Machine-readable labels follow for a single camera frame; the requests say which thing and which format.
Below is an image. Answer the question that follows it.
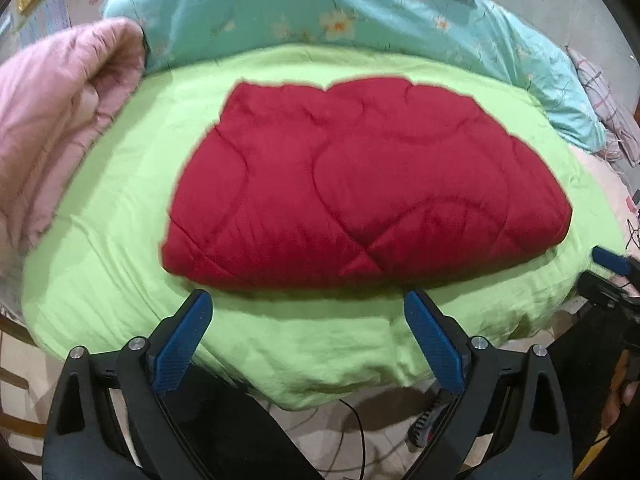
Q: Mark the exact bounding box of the black floor cable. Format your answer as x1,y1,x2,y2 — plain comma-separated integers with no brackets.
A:
339,399,366,480

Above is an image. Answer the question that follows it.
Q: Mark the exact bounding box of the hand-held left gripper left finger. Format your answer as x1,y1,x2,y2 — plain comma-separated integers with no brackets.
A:
42,289,213,480

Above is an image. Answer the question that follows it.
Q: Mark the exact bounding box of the red puffer jacket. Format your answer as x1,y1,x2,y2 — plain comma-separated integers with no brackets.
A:
160,77,573,293

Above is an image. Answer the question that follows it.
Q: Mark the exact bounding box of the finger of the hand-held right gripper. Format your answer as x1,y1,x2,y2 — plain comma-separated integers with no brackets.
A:
591,245,632,277

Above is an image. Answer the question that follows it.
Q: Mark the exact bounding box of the pale pink bed sheet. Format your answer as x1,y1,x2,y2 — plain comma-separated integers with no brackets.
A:
570,145,638,241

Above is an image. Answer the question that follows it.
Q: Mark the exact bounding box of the black and red tool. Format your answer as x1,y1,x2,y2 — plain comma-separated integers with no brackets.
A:
407,387,443,448

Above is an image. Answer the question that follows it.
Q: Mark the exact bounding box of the pale wall poster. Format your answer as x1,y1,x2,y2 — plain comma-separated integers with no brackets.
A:
20,0,73,46

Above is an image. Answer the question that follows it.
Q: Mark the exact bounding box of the person's right hand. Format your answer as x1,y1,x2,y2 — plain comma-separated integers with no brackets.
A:
600,360,640,428

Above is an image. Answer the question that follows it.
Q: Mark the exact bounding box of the teal floral quilt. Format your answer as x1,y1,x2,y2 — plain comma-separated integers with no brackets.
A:
100,0,608,153

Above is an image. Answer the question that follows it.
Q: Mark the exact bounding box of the lime green bed sheet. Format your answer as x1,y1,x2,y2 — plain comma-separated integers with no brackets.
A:
22,44,628,411

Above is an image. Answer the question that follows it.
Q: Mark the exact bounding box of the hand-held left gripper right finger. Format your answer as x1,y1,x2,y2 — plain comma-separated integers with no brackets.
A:
404,289,573,480

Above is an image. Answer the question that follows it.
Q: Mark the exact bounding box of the plaid pillow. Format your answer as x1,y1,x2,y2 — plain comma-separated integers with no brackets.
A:
565,45,640,168

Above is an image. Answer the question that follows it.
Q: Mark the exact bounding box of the black charger cable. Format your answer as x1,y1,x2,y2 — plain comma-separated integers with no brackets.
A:
624,187,640,251

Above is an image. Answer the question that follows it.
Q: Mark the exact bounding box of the pink quilt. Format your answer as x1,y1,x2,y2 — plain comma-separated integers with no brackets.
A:
0,17,148,281

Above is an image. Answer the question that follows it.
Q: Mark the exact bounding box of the person's dark trouser leg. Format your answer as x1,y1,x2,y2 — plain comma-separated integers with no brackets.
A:
545,305,626,466

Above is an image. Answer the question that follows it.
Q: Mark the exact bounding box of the wooden chair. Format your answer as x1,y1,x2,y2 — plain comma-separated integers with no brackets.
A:
0,305,51,466

